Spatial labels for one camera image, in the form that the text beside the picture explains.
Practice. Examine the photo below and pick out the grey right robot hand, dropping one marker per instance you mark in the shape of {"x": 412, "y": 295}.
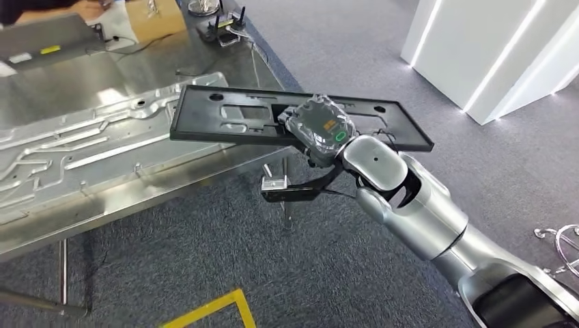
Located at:
{"x": 321, "y": 126}

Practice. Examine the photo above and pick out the black plastic plate frame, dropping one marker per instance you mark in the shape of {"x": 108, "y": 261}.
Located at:
{"x": 194, "y": 117}

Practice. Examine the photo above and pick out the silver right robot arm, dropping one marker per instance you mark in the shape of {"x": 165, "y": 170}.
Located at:
{"x": 420, "y": 212}

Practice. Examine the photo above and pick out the stainless steel workbench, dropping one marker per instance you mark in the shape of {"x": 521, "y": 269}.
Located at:
{"x": 135, "y": 201}

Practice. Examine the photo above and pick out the black remote controller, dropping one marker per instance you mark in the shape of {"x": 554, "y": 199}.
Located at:
{"x": 217, "y": 32}

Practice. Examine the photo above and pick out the white lit display pillar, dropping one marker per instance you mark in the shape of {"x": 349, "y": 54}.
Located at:
{"x": 452, "y": 54}

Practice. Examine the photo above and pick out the brown cardboard box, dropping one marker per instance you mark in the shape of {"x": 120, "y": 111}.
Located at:
{"x": 154, "y": 25}

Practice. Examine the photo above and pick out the white paper sheet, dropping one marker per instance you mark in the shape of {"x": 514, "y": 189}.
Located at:
{"x": 115, "y": 27}

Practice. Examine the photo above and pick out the embossed aluminium panel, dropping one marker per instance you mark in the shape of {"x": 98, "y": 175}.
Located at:
{"x": 90, "y": 149}

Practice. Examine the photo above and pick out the person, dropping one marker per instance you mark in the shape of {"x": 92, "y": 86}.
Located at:
{"x": 86, "y": 9}

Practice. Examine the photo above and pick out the chrome curved metal stand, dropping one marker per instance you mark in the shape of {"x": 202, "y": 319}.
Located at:
{"x": 559, "y": 244}

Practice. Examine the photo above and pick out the grey laptop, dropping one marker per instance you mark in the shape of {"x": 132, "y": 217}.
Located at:
{"x": 45, "y": 38}

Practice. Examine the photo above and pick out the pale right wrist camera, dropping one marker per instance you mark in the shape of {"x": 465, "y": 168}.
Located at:
{"x": 273, "y": 183}

